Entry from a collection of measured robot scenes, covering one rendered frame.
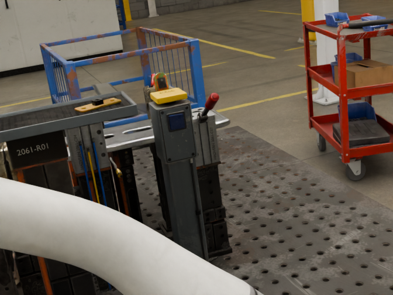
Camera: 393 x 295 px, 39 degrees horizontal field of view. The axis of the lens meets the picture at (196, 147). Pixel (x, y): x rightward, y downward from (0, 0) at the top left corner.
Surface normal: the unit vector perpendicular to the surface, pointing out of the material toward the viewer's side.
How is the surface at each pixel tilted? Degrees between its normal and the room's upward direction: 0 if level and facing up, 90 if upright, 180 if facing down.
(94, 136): 90
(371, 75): 90
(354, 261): 0
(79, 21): 90
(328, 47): 90
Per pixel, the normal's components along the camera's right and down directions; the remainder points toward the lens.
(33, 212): 0.66, -0.25
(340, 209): -0.12, -0.94
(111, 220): 0.62, -0.56
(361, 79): 0.24, 0.29
